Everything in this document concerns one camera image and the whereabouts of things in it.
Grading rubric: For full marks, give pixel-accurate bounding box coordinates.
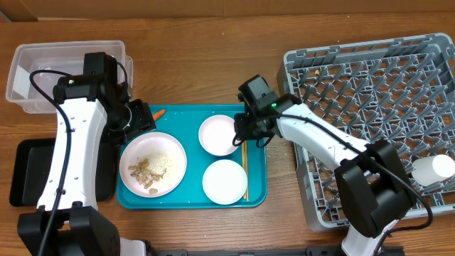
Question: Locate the white paper cup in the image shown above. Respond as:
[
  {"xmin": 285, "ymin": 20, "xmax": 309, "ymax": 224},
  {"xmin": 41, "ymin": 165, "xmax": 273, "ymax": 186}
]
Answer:
[{"xmin": 411, "ymin": 154, "xmax": 454, "ymax": 186}]

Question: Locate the teal serving tray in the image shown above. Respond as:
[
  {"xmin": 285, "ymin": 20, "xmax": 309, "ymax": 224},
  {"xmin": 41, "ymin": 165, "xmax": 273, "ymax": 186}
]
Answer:
[{"xmin": 117, "ymin": 104, "xmax": 267, "ymax": 210}]

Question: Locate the wooden chopstick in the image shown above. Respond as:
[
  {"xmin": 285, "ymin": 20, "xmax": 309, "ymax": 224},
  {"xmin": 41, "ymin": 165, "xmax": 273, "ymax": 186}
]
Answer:
[
  {"xmin": 245, "ymin": 141, "xmax": 249, "ymax": 202},
  {"xmin": 241, "ymin": 142, "xmax": 247, "ymax": 200}
]

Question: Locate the clear plastic bin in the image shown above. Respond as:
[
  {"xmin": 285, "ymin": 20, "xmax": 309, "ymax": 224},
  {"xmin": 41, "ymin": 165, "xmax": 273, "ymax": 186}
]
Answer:
[{"xmin": 5, "ymin": 40, "xmax": 134, "ymax": 114}]

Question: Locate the pink plate with food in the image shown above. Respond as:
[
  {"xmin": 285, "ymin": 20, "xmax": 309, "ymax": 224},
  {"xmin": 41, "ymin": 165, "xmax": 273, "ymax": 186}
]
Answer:
[{"xmin": 119, "ymin": 132, "xmax": 187, "ymax": 198}]

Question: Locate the black tray bin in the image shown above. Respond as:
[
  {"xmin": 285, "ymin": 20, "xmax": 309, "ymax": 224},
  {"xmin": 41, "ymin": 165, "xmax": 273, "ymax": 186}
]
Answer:
[{"xmin": 9, "ymin": 138, "xmax": 119, "ymax": 207}]

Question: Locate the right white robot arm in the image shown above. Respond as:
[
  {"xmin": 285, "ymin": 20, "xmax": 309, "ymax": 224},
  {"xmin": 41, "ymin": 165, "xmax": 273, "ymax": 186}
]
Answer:
[{"xmin": 232, "ymin": 75, "xmax": 417, "ymax": 255}]

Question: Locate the white bowl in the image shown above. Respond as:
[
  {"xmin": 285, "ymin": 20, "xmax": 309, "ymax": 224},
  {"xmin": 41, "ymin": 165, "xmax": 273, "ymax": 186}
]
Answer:
[{"xmin": 202, "ymin": 159, "xmax": 247, "ymax": 206}]

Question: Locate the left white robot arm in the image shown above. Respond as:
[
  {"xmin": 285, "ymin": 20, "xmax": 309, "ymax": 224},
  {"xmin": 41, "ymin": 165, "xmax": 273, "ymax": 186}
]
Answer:
[{"xmin": 17, "ymin": 52, "xmax": 156, "ymax": 255}]

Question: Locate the orange carrot piece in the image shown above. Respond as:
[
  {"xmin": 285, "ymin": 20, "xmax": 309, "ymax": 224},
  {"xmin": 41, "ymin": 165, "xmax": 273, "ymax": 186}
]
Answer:
[{"xmin": 152, "ymin": 109, "xmax": 166, "ymax": 121}]

